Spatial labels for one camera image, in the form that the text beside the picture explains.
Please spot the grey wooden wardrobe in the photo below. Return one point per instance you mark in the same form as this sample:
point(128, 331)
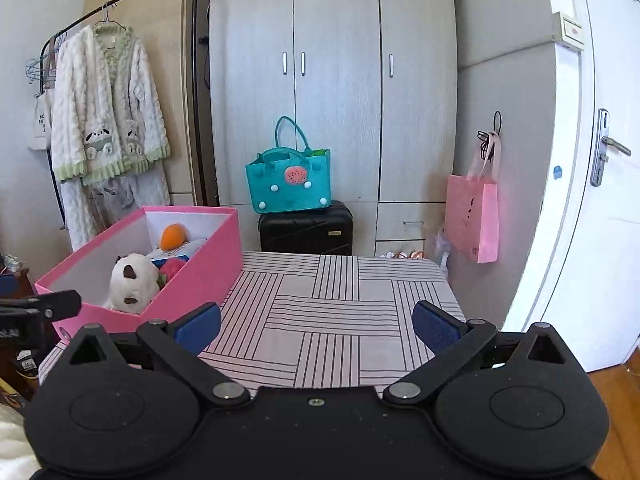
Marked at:
point(340, 110)

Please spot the patterned bedding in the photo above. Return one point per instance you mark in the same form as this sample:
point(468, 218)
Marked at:
point(10, 440)

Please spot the pink paper bag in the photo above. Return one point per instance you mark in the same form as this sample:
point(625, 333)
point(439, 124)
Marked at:
point(470, 220)

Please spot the orange plush toy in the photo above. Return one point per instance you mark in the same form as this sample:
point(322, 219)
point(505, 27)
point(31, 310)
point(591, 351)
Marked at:
point(172, 237)

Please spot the white wipes packet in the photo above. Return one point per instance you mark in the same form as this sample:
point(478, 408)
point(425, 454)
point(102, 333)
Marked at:
point(187, 247)

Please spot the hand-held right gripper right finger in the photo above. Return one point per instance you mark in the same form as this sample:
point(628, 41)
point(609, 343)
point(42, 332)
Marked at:
point(435, 327)

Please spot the pink storage box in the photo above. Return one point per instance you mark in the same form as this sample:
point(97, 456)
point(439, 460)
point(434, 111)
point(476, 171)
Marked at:
point(210, 260)

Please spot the white fleece pajama pants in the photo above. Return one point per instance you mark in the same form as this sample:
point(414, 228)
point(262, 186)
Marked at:
point(80, 210)

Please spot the white door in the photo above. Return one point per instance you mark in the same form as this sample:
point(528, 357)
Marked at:
point(575, 260)

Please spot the wall light switch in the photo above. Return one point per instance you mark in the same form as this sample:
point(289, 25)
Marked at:
point(570, 30)

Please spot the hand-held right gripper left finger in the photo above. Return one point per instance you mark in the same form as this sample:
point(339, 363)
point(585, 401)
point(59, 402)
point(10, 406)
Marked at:
point(200, 327)

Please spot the panda plush toy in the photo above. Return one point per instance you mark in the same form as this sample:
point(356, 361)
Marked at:
point(135, 285)

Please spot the striped pink tablecloth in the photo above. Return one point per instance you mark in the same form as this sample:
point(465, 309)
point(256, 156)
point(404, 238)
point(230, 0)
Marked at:
point(325, 320)

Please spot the white fleece pajama jacket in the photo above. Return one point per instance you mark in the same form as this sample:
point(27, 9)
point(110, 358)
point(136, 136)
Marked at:
point(100, 100)

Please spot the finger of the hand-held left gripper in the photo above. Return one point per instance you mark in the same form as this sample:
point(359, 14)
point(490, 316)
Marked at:
point(55, 304)

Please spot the clear plastic bag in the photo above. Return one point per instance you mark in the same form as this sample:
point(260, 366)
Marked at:
point(439, 252)

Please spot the teal felt handbag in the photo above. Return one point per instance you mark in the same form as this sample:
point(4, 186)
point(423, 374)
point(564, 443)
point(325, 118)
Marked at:
point(270, 185)

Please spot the white canvas tote bag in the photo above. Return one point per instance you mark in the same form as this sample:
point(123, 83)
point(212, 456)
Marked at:
point(41, 125)

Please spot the black clothes rack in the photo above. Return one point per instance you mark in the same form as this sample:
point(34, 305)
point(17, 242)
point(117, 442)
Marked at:
point(198, 85)

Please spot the black suitcase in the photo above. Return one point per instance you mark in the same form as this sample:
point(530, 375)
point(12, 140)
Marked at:
point(300, 235)

